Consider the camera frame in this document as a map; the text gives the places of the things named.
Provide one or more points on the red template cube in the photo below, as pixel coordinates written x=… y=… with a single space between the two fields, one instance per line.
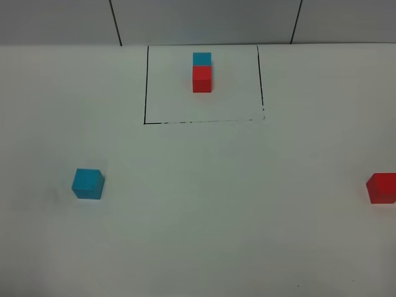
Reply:
x=201 y=79

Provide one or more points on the blue template cube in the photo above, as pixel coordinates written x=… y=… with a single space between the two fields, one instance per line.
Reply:
x=201 y=59

